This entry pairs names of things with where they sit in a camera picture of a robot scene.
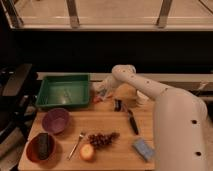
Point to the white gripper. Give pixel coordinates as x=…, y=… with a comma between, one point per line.
x=110, y=83

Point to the white cloth towel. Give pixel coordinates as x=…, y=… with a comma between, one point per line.
x=102, y=94

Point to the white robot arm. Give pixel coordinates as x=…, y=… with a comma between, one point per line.
x=178, y=117

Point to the purple bowl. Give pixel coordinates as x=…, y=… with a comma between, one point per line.
x=55, y=120

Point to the red bowl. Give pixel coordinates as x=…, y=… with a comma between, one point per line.
x=32, y=150

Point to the clear plastic cup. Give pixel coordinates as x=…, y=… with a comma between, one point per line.
x=141, y=99

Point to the green plastic tray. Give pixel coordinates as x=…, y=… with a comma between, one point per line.
x=69, y=91

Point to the bunch of red grapes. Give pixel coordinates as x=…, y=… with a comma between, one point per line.
x=102, y=140

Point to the silver fork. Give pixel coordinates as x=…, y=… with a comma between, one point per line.
x=81, y=136

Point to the blue sponge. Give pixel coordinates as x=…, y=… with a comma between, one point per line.
x=143, y=149

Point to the peach apple fruit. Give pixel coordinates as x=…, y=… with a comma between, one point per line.
x=87, y=152

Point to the dark sponge block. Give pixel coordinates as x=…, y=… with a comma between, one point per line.
x=43, y=146

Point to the black handled knife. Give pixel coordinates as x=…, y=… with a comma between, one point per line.
x=131, y=119

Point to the black chair frame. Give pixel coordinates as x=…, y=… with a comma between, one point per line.
x=15, y=96

